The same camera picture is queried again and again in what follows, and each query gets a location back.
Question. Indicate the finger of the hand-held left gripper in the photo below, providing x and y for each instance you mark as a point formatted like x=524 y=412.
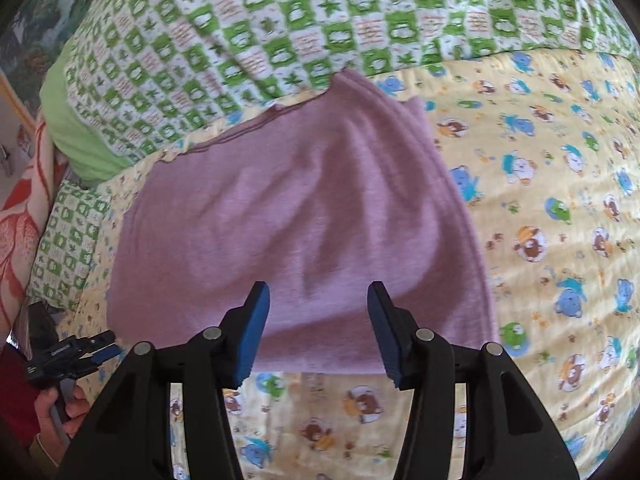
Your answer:
x=102 y=357
x=97 y=342

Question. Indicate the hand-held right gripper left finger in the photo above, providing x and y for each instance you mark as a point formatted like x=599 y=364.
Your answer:
x=252 y=330

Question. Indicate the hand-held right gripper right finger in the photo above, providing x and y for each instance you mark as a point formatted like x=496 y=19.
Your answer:
x=387 y=330

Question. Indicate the purple knitted sweater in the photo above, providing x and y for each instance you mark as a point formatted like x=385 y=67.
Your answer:
x=300 y=210

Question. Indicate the person's left forearm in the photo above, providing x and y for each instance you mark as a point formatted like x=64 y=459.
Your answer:
x=46 y=452

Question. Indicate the person's left hand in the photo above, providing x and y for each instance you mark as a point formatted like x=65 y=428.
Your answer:
x=50 y=415

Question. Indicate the person's red garment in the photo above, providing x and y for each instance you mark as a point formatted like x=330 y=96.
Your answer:
x=15 y=400

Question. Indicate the green checkered pillow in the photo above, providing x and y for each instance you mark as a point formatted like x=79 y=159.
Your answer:
x=70 y=250

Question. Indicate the red floral blanket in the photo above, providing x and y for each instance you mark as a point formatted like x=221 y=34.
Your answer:
x=25 y=230

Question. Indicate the yellow cartoon bear quilt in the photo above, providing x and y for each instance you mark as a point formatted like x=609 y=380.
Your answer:
x=550 y=185

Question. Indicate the green checkered folded quilt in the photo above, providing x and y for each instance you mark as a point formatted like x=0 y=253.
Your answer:
x=300 y=10

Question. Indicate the wall poster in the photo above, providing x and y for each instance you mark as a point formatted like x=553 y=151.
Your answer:
x=35 y=45

